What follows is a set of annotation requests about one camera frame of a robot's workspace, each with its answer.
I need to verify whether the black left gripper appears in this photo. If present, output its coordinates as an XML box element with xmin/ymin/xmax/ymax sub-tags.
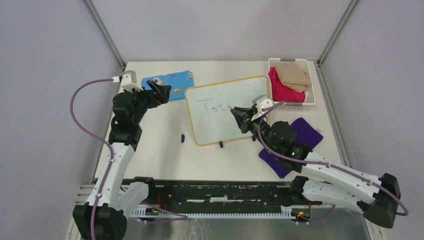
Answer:
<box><xmin>126</xmin><ymin>80</ymin><xmax>172</xmax><ymax>124</ymax></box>

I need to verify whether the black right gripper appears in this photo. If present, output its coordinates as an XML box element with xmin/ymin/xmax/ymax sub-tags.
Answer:
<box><xmin>231</xmin><ymin>106</ymin><xmax>276</xmax><ymax>155</ymax></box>

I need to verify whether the yellow framed whiteboard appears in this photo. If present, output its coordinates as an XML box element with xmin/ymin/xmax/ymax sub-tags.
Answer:
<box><xmin>185</xmin><ymin>75</ymin><xmax>270</xmax><ymax>146</ymax></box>

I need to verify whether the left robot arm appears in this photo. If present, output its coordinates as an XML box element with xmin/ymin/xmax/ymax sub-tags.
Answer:
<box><xmin>69</xmin><ymin>80</ymin><xmax>172</xmax><ymax>240</ymax></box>

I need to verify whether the blue cartoon cloth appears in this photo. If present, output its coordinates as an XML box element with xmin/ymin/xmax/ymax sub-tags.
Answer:
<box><xmin>141</xmin><ymin>70</ymin><xmax>195</xmax><ymax>102</ymax></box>

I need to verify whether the red cloth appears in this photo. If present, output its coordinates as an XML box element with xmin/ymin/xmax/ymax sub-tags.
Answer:
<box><xmin>268</xmin><ymin>67</ymin><xmax>306</xmax><ymax>103</ymax></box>

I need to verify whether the white plastic basket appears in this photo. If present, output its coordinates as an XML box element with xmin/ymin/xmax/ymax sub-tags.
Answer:
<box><xmin>268</xmin><ymin>58</ymin><xmax>316</xmax><ymax>111</ymax></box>

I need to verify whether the beige cloth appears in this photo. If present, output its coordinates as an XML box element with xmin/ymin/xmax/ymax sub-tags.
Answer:
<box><xmin>274</xmin><ymin>62</ymin><xmax>312</xmax><ymax>93</ymax></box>

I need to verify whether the purple cloth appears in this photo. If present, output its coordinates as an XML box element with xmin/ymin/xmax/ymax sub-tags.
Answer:
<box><xmin>258</xmin><ymin>117</ymin><xmax>324</xmax><ymax>179</ymax></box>

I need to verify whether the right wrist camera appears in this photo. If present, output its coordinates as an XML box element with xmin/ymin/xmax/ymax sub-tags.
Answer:
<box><xmin>251</xmin><ymin>95</ymin><xmax>274</xmax><ymax>121</ymax></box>

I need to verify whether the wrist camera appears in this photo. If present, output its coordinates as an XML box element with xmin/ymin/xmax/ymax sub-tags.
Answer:
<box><xmin>251</xmin><ymin>95</ymin><xmax>274</xmax><ymax>121</ymax></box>
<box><xmin>112</xmin><ymin>70</ymin><xmax>144</xmax><ymax>92</ymax></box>

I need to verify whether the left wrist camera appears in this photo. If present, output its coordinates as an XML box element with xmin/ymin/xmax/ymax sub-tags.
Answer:
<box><xmin>112</xmin><ymin>70</ymin><xmax>144</xmax><ymax>92</ymax></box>

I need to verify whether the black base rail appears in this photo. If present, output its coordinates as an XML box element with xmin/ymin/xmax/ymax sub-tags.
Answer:
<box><xmin>112</xmin><ymin>179</ymin><xmax>324</xmax><ymax>215</ymax></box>

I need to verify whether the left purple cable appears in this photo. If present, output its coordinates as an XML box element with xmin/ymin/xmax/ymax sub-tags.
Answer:
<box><xmin>69</xmin><ymin>78</ymin><xmax>188</xmax><ymax>240</ymax></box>

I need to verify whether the purple cable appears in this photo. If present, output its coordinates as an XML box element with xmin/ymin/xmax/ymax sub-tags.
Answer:
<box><xmin>256</xmin><ymin>100</ymin><xmax>410</xmax><ymax>225</ymax></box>
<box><xmin>69</xmin><ymin>78</ymin><xmax>188</xmax><ymax>240</ymax></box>

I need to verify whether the white slotted cable duct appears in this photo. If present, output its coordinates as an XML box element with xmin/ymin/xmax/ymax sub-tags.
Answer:
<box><xmin>130</xmin><ymin>206</ymin><xmax>310</xmax><ymax>220</ymax></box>

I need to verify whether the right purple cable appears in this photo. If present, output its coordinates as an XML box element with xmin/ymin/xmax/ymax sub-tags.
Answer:
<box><xmin>256</xmin><ymin>100</ymin><xmax>410</xmax><ymax>225</ymax></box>

